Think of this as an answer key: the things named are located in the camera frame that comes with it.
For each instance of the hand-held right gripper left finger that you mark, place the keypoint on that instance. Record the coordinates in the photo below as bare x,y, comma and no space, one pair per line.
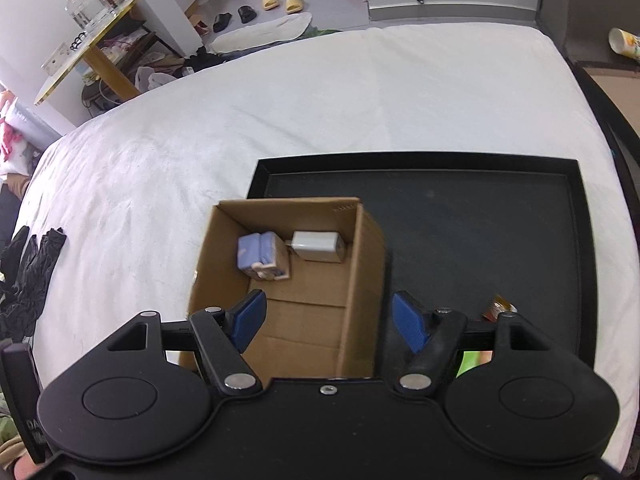
250,317

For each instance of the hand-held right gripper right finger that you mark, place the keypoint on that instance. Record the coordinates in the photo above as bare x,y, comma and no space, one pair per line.
407,322

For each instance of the cardboard box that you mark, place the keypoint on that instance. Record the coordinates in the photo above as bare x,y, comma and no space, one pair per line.
305,285

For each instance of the blue and white toy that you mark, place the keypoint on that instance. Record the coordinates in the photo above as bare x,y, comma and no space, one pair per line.
260,252

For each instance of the green toy box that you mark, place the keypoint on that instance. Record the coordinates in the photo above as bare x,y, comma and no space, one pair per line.
472,360

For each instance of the brown-haired doll figure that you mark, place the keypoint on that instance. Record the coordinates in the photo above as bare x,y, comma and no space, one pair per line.
495,306

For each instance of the white plug adapter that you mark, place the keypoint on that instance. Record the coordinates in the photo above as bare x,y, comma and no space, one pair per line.
315,245

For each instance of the black rectangular tray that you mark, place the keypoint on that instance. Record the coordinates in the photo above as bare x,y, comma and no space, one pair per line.
475,240

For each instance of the black cloth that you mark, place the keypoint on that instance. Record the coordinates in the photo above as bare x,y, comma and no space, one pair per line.
30,270

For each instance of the white plastic bag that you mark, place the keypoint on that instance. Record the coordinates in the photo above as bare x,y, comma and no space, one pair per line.
152,80

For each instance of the pink cloth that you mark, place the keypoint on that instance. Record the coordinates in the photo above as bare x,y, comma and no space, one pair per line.
10,135

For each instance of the white floor mat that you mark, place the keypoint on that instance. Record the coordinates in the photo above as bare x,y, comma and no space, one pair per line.
260,34

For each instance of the black slipper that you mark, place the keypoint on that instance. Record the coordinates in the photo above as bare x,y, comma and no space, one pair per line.
222,22
247,13

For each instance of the round white table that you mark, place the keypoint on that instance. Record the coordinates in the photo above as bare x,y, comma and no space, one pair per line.
85,50

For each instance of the yellow slipper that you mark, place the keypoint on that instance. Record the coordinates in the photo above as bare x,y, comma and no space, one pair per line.
270,2
294,5

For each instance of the black hair claw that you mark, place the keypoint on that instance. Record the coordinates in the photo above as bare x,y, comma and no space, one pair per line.
75,42

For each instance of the paper cup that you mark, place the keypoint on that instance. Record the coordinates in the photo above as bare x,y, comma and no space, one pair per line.
624,45

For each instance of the clear water bottle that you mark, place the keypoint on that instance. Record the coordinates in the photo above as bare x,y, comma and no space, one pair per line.
82,5

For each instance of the grey upholstered panel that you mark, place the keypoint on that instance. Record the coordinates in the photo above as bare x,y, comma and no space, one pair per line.
590,0

